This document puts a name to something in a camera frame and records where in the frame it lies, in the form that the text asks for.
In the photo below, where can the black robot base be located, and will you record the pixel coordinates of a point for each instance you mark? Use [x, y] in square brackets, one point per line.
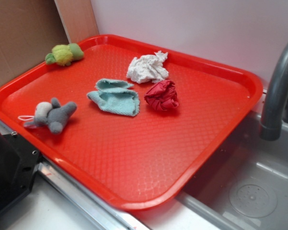
[19, 161]

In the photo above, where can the crumpled red paper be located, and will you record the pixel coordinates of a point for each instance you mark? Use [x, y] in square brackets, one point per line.
[162, 96]

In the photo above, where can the crumpled white paper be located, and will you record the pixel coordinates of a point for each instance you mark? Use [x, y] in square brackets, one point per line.
[148, 68]

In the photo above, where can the red plastic tray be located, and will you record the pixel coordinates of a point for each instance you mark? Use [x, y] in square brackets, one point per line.
[139, 162]

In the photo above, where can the light blue cloth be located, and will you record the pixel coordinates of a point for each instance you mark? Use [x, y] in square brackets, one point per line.
[116, 96]

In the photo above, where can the grey plush toy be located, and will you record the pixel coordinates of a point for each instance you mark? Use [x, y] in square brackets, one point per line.
[50, 114]

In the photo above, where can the green yellow plush toy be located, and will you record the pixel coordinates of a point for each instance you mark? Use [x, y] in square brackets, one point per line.
[64, 55]

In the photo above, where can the grey plastic sink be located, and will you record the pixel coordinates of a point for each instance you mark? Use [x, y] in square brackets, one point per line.
[243, 186]

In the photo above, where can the grey faucet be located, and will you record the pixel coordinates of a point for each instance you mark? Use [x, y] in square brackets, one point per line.
[275, 109]

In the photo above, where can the brown cardboard panel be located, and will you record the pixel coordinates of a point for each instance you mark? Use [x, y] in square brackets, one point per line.
[30, 28]

